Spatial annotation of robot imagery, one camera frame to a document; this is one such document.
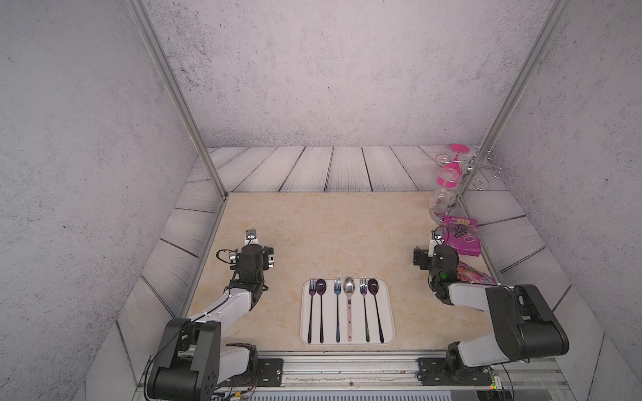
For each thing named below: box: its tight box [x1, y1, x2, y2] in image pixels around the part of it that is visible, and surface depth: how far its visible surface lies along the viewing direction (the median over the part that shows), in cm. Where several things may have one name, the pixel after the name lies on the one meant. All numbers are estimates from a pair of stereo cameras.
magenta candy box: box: [442, 215, 482, 257], surface depth 98 cm
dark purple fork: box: [307, 278, 316, 344], surface depth 91 cm
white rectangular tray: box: [300, 279, 396, 346], surface depth 86 cm
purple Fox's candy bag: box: [457, 260, 496, 285], surface depth 91 cm
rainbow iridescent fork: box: [359, 278, 371, 343], surface depth 91 cm
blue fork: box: [334, 278, 342, 344], surface depth 91 cm
